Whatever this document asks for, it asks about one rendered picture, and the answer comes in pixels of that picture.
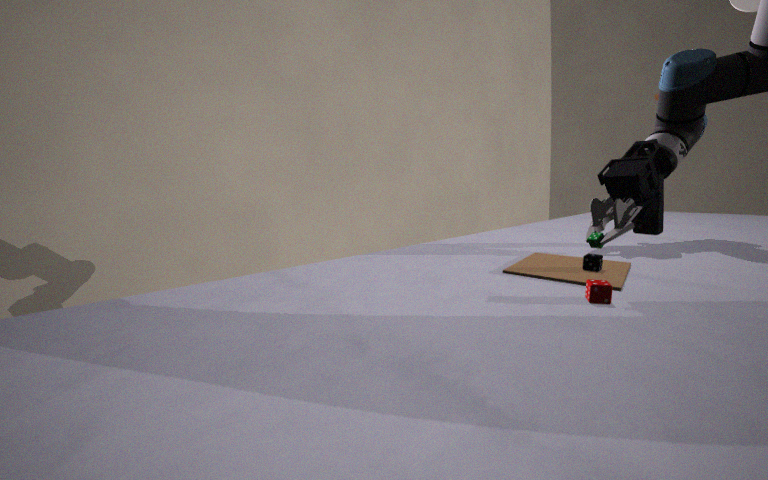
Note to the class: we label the red die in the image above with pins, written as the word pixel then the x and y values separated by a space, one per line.
pixel 598 292

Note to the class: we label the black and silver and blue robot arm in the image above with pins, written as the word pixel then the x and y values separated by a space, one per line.
pixel 690 80

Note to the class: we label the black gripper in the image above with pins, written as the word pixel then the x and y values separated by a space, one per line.
pixel 635 182

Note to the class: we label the green die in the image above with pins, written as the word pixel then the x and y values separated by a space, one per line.
pixel 594 240

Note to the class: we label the black die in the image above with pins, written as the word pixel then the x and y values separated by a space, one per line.
pixel 592 262

